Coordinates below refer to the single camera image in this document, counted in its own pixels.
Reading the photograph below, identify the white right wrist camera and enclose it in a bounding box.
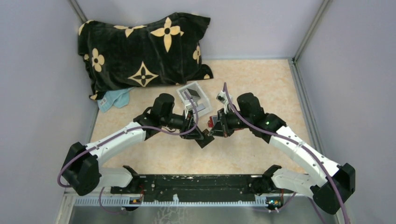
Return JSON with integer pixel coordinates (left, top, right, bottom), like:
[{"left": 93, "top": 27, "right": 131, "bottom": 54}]
[{"left": 216, "top": 91, "right": 229, "bottom": 110}]

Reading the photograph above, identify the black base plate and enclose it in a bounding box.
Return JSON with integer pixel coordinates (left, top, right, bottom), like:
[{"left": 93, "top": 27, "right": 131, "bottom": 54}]
[{"left": 110, "top": 175, "right": 282, "bottom": 203}]

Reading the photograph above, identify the aluminium front rail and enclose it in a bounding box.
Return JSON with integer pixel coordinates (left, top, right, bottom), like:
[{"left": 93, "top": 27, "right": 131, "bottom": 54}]
[{"left": 63, "top": 174, "right": 345, "bottom": 208}]

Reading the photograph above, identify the grey card stack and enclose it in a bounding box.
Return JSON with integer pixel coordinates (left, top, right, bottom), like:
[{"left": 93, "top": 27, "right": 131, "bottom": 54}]
[{"left": 186, "top": 88, "right": 201, "bottom": 100}]

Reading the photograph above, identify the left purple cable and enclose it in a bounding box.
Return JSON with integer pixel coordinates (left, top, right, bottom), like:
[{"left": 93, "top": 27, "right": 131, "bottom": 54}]
[{"left": 57, "top": 91, "right": 199, "bottom": 215}]

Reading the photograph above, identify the white plastic card box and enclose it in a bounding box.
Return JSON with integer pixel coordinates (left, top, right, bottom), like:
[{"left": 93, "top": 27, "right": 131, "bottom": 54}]
[{"left": 177, "top": 81, "right": 212, "bottom": 118}]

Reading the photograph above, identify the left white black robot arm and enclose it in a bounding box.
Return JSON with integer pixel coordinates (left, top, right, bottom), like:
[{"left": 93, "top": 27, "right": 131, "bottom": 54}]
[{"left": 57, "top": 91, "right": 205, "bottom": 196}]

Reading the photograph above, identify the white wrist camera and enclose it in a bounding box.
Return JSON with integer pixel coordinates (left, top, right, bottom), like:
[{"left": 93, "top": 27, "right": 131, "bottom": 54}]
[
  {"left": 184, "top": 103, "right": 196, "bottom": 118},
  {"left": 216, "top": 91, "right": 229, "bottom": 110}
]

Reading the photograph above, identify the grey single card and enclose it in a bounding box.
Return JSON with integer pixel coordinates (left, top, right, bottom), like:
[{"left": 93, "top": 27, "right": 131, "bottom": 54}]
[{"left": 196, "top": 104, "right": 205, "bottom": 112}]

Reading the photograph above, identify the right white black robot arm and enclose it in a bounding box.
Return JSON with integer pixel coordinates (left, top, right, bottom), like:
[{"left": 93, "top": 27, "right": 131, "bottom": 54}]
[{"left": 210, "top": 91, "right": 356, "bottom": 215}]

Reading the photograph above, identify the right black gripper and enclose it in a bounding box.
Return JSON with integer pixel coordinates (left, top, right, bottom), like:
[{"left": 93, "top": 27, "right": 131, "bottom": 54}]
[{"left": 209, "top": 106, "right": 253, "bottom": 137}]

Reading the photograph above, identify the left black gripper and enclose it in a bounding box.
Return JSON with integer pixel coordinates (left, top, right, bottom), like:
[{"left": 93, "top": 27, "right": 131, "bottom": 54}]
[{"left": 161, "top": 109, "right": 204, "bottom": 140}]

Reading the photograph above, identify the light blue cloth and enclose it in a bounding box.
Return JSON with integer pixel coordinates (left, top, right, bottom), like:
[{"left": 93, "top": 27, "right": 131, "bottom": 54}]
[{"left": 97, "top": 87, "right": 134, "bottom": 113}]

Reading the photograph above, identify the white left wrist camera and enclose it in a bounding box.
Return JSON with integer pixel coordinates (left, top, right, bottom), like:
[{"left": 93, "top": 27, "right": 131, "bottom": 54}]
[{"left": 184, "top": 103, "right": 196, "bottom": 118}]

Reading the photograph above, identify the black floral pillow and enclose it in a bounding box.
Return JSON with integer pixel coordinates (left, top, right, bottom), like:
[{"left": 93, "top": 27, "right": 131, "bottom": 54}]
[{"left": 78, "top": 13, "right": 213, "bottom": 101}]

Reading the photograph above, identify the purple cable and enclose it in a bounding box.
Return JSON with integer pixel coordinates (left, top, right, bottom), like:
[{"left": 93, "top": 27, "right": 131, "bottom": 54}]
[
  {"left": 222, "top": 82, "right": 350, "bottom": 224},
  {"left": 57, "top": 91, "right": 199, "bottom": 215}
]

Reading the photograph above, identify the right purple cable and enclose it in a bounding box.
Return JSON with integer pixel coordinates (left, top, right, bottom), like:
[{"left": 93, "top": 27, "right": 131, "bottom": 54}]
[{"left": 222, "top": 82, "right": 350, "bottom": 224}]

